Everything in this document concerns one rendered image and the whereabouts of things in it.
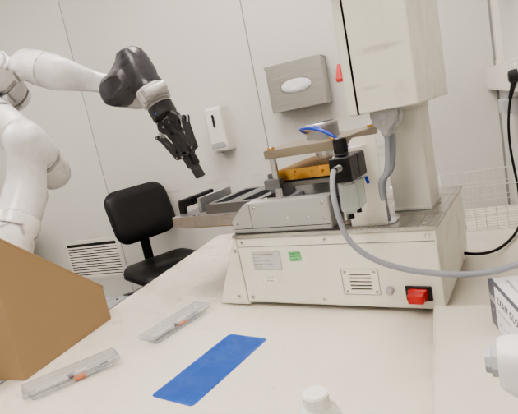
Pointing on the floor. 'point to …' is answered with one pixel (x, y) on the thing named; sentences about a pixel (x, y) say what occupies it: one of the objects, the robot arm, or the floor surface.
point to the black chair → (143, 228)
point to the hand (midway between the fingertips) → (194, 166)
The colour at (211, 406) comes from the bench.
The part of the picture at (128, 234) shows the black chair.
